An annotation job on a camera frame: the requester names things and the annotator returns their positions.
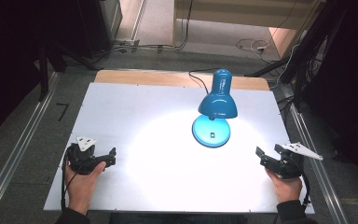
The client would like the metal floor rail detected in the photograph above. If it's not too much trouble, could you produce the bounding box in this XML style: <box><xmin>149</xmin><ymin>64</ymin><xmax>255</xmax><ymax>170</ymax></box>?
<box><xmin>279</xmin><ymin>83</ymin><xmax>350</xmax><ymax>224</ymax></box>
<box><xmin>0</xmin><ymin>72</ymin><xmax>61</xmax><ymax>224</ymax></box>

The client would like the blue desk lamp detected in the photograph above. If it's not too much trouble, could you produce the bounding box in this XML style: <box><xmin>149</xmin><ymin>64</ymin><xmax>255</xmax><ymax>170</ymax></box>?
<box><xmin>191</xmin><ymin>68</ymin><xmax>239</xmax><ymax>149</ymax></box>

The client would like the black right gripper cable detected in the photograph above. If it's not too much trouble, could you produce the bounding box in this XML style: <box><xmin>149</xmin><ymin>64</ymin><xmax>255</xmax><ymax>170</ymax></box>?
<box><xmin>300</xmin><ymin>172</ymin><xmax>312</xmax><ymax>209</ymax></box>

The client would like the person's right hand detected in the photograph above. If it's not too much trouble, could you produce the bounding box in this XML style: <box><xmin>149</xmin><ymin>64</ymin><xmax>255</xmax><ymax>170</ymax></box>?
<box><xmin>265</xmin><ymin>168</ymin><xmax>303</xmax><ymax>204</ymax></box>

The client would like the grey power strip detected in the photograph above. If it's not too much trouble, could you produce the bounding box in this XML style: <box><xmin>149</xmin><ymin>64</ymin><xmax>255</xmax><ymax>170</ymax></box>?
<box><xmin>114</xmin><ymin>38</ymin><xmax>141</xmax><ymax>51</ymax></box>

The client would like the white table board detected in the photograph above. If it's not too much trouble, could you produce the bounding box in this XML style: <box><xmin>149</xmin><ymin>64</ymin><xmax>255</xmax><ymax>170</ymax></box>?
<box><xmin>43</xmin><ymin>81</ymin><xmax>316</xmax><ymax>216</ymax></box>

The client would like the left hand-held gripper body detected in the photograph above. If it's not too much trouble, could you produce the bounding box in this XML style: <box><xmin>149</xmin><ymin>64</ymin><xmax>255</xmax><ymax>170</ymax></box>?
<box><xmin>66</xmin><ymin>135</ymin><xmax>108</xmax><ymax>175</ymax></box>

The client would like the white floor cable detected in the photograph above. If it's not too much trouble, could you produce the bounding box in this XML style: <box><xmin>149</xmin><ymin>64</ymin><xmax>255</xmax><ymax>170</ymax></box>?
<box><xmin>235</xmin><ymin>37</ymin><xmax>273</xmax><ymax>64</ymax></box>

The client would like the black lamp cable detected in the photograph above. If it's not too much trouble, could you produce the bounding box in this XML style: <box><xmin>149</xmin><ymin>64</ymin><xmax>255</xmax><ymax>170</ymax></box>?
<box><xmin>188</xmin><ymin>68</ymin><xmax>219</xmax><ymax>94</ymax></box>

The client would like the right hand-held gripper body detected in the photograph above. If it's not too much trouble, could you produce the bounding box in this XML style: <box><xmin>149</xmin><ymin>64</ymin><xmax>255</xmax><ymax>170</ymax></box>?
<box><xmin>271</xmin><ymin>142</ymin><xmax>324</xmax><ymax>180</ymax></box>

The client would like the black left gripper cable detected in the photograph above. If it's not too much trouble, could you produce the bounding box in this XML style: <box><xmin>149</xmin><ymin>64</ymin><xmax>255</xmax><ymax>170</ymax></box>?
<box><xmin>61</xmin><ymin>148</ymin><xmax>72</xmax><ymax>210</ymax></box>

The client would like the person's left hand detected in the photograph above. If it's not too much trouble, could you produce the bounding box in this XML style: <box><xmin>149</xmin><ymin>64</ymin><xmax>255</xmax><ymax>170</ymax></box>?
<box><xmin>63</xmin><ymin>161</ymin><xmax>107</xmax><ymax>216</ymax></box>

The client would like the light wooden furniture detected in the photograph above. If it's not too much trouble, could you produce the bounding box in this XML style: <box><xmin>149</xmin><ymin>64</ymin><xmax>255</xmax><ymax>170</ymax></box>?
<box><xmin>172</xmin><ymin>0</ymin><xmax>324</xmax><ymax>59</ymax></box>

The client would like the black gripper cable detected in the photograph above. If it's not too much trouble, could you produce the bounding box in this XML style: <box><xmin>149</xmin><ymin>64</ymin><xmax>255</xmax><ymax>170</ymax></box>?
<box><xmin>61</xmin><ymin>148</ymin><xmax>72</xmax><ymax>210</ymax></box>
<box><xmin>300</xmin><ymin>172</ymin><xmax>312</xmax><ymax>209</ymax></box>

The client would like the black metal stand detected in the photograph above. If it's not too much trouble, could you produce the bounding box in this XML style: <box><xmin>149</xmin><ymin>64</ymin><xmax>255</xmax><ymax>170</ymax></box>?
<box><xmin>244</xmin><ymin>0</ymin><xmax>348</xmax><ymax>110</ymax></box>
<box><xmin>37</xmin><ymin>39</ymin><xmax>102</xmax><ymax>103</ymax></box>

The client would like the black floor cable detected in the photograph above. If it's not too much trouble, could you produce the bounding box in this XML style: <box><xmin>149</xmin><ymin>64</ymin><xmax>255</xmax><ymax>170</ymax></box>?
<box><xmin>91</xmin><ymin>0</ymin><xmax>195</xmax><ymax>64</ymax></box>

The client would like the dark cabinet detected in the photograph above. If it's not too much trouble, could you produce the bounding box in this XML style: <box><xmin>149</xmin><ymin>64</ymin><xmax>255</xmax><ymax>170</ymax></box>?
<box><xmin>76</xmin><ymin>0</ymin><xmax>123</xmax><ymax>59</ymax></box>

